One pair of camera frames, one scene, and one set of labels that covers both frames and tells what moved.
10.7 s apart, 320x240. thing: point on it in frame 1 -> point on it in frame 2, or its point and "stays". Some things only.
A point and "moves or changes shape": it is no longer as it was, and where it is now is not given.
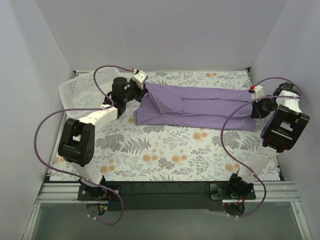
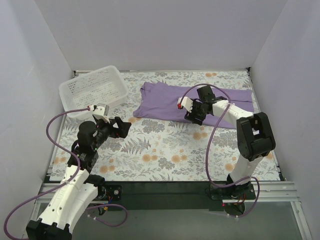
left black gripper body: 140,90 -> 114,128
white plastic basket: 83,92 stays
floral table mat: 125,151 stays
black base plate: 159,195 stays
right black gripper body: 256,110 -> 196,111
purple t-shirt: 195,106 moves or changes shape
